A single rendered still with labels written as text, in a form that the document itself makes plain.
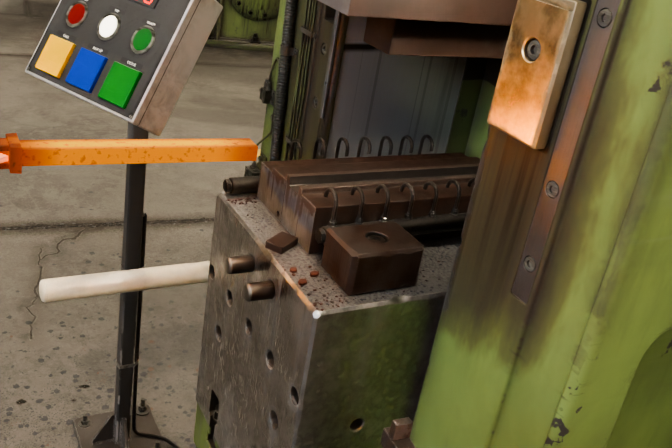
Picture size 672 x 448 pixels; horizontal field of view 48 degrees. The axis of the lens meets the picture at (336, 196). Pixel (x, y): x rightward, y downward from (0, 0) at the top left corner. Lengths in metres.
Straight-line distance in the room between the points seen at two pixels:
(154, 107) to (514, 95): 0.75
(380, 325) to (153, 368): 1.38
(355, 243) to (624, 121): 0.40
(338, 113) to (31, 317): 1.49
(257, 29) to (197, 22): 4.59
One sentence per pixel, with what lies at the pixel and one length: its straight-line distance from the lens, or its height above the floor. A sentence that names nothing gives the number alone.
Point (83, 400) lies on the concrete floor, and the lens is 2.25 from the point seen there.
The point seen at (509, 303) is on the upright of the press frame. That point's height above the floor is 0.98.
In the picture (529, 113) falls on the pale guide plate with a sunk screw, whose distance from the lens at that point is 0.90.
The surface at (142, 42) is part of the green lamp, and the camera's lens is 1.47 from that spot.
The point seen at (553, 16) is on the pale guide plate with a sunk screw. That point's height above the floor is 1.33.
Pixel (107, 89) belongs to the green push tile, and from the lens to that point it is 1.48.
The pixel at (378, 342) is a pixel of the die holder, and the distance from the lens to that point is 1.08.
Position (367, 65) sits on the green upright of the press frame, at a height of 1.13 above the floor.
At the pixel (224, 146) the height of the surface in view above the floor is 1.07.
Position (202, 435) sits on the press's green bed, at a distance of 1.52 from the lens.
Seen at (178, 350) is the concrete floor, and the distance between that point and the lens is 2.43.
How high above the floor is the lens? 1.45
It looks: 24 degrees down
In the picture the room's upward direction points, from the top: 10 degrees clockwise
